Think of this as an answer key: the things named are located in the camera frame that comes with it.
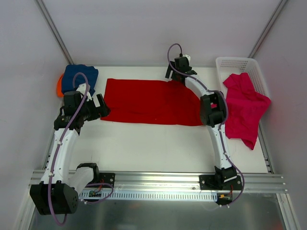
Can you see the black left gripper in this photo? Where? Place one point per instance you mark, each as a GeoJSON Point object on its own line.
{"type": "Point", "coordinates": [98, 107]}

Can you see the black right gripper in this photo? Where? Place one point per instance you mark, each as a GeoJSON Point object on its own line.
{"type": "Point", "coordinates": [172, 72]}

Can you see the red t shirt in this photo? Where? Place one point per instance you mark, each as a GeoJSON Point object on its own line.
{"type": "Point", "coordinates": [151, 102]}

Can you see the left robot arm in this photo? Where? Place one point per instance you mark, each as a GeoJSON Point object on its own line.
{"type": "Point", "coordinates": [57, 193]}

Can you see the orange t shirt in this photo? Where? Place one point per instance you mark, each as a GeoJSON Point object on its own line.
{"type": "Point", "coordinates": [59, 87]}

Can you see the blue t shirt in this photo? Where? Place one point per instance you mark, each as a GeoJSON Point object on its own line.
{"type": "Point", "coordinates": [90, 72]}

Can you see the white perforated plastic basket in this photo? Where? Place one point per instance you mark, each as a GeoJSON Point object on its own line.
{"type": "Point", "coordinates": [237, 65]}

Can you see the pink t shirt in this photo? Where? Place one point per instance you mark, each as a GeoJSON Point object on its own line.
{"type": "Point", "coordinates": [245, 109]}

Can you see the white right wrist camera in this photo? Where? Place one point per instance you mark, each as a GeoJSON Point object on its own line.
{"type": "Point", "coordinates": [187, 56]}

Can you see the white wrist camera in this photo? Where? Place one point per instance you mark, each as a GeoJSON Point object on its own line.
{"type": "Point", "coordinates": [84, 89]}
{"type": "Point", "coordinates": [187, 56]}

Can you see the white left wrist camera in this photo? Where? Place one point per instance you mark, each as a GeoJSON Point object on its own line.
{"type": "Point", "coordinates": [84, 89]}

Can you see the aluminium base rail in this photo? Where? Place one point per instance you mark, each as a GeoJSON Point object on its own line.
{"type": "Point", "coordinates": [188, 182]}

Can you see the white slotted cable duct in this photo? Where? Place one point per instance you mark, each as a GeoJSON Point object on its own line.
{"type": "Point", "coordinates": [149, 195]}

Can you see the left aluminium corner post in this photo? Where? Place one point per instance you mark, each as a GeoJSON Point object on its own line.
{"type": "Point", "coordinates": [52, 26]}

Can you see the aluminium corner post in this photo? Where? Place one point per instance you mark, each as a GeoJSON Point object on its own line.
{"type": "Point", "coordinates": [52, 26]}
{"type": "Point", "coordinates": [267, 28]}

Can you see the right aluminium corner post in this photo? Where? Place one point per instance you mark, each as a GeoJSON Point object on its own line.
{"type": "Point", "coordinates": [267, 28]}

